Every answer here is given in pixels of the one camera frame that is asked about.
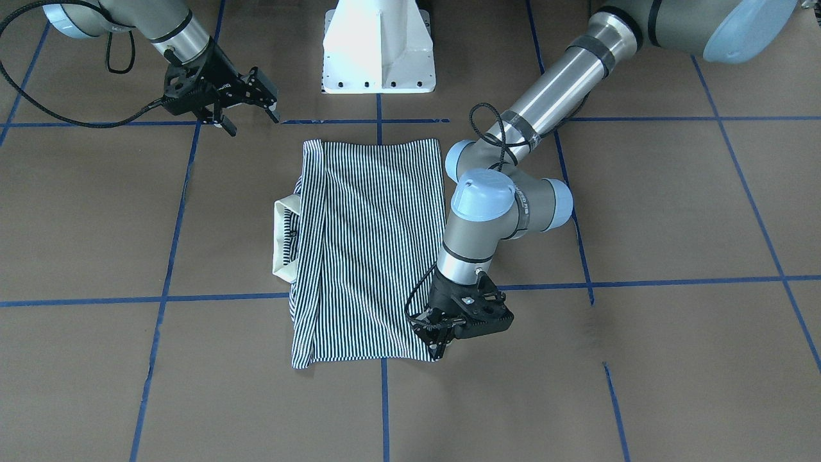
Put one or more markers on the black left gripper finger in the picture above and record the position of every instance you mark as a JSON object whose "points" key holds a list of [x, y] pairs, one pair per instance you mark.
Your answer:
{"points": [[435, 329]]}

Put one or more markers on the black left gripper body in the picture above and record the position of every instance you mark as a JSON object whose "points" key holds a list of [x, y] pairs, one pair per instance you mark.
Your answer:
{"points": [[442, 296]]}

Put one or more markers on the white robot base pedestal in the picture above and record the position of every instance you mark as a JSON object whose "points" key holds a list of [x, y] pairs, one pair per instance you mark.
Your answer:
{"points": [[378, 47]]}

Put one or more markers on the navy white striped polo shirt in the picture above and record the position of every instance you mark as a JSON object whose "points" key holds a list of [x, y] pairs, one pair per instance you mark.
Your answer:
{"points": [[354, 240]]}

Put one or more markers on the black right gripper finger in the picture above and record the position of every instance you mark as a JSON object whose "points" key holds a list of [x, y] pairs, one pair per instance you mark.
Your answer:
{"points": [[263, 93], [221, 121]]}

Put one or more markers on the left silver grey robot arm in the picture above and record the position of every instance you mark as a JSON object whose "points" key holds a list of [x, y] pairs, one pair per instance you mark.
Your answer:
{"points": [[494, 200]]}

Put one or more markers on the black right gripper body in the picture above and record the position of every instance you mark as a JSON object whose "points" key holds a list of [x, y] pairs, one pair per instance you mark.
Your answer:
{"points": [[219, 72]]}

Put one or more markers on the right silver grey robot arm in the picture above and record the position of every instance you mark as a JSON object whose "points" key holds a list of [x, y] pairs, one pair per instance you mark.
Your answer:
{"points": [[170, 26]]}

